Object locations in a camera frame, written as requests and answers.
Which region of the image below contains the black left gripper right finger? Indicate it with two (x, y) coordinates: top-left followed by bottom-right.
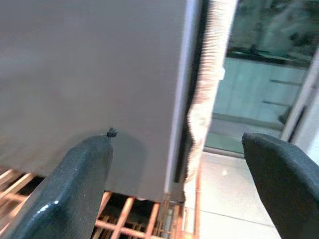
(242, 132), (319, 239)

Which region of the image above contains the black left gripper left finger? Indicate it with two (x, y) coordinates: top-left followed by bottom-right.
(7, 127), (118, 239)

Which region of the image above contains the wooden slatted rack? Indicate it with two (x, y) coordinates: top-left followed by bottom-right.
(0, 168), (201, 239)

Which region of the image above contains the grey appliance panel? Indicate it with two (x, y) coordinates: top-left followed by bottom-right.
(0, 0), (204, 202)

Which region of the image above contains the beige ribbed cloth strip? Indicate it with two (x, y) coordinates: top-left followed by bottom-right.
(183, 0), (241, 200)

